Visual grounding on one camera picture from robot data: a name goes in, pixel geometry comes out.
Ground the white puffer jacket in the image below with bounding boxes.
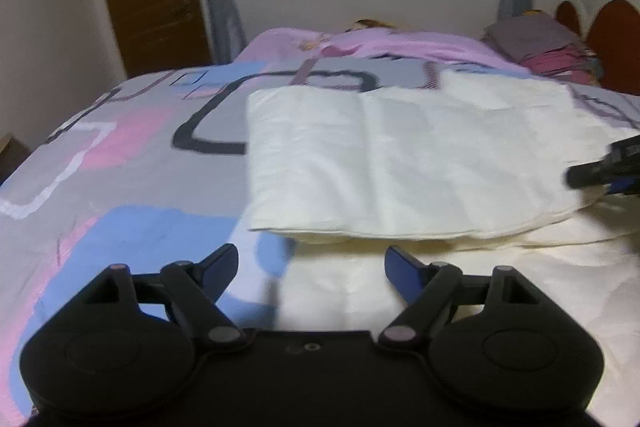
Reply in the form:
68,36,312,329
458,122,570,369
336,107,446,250
247,72,639,426

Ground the stack of folded clothes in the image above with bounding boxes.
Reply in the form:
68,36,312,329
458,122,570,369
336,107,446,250
483,11,602,87

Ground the patterned grey bed sheet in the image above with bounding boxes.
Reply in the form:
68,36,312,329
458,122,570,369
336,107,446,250
1,58,639,426

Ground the red and white headboard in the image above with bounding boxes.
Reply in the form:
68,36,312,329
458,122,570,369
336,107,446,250
554,0,639,95

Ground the wooden bedside furniture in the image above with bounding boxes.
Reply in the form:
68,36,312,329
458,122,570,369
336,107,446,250
0,133,32,183

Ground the pink blanket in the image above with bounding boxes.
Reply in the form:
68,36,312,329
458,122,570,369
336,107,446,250
236,27,530,76

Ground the yellow patterned pillow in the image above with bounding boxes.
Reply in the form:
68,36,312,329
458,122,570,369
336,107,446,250
346,18,395,32

